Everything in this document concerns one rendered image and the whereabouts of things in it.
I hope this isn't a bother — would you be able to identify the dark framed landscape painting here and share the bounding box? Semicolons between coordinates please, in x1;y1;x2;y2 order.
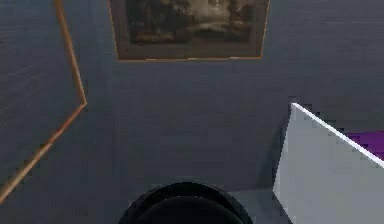
107;0;271;63

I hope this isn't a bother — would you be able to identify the black round bin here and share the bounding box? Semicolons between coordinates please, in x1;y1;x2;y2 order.
117;181;254;224

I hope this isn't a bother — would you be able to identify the purple bed cover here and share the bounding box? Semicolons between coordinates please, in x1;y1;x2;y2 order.
345;131;384;162

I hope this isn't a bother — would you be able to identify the white bed frame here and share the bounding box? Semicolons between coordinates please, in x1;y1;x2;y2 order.
272;102;384;224

